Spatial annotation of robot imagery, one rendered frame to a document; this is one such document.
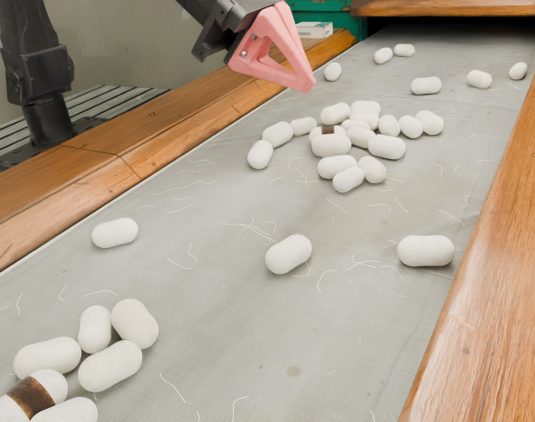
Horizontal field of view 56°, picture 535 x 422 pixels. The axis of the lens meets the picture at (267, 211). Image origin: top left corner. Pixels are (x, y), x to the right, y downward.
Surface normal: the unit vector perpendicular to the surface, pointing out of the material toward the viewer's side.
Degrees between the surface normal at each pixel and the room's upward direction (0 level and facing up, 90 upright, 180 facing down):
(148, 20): 90
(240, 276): 0
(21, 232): 45
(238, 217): 0
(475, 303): 0
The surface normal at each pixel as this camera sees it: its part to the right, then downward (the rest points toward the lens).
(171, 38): -0.46, 0.48
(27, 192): -0.10, -0.86
